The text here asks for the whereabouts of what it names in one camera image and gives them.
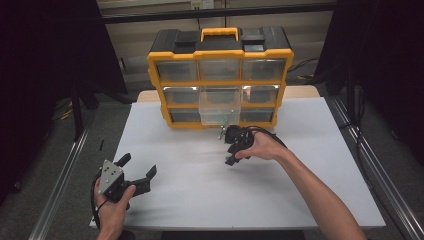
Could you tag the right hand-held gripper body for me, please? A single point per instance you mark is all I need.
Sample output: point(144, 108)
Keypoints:
point(240, 138)

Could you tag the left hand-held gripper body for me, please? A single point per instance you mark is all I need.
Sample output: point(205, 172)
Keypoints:
point(111, 178)

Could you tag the clear plastic drawer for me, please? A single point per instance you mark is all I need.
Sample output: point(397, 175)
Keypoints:
point(213, 115)

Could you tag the person's right hand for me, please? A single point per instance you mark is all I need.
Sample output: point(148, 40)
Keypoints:
point(265, 146)

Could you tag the person's left hand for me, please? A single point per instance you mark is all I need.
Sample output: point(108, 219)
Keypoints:
point(111, 215)

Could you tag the white table board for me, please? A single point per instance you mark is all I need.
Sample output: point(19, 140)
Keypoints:
point(200, 193)

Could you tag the black metal stand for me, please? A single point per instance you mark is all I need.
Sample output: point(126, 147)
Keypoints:
point(77, 113)

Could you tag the yellow black organizer cabinet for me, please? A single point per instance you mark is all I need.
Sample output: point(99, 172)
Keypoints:
point(220, 53)

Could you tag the set of clear cabinet drawers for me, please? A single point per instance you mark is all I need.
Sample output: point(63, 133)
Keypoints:
point(176, 70)

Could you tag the black curtain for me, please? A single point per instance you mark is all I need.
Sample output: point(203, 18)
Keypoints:
point(383, 66)
point(40, 66)

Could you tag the black horizontal bar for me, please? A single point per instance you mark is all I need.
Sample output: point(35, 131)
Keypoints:
point(166, 15)

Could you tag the metal floor rail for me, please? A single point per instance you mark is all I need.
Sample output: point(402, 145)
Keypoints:
point(393, 193)
point(61, 186)

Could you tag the white wall socket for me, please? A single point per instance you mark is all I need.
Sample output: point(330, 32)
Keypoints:
point(202, 4)

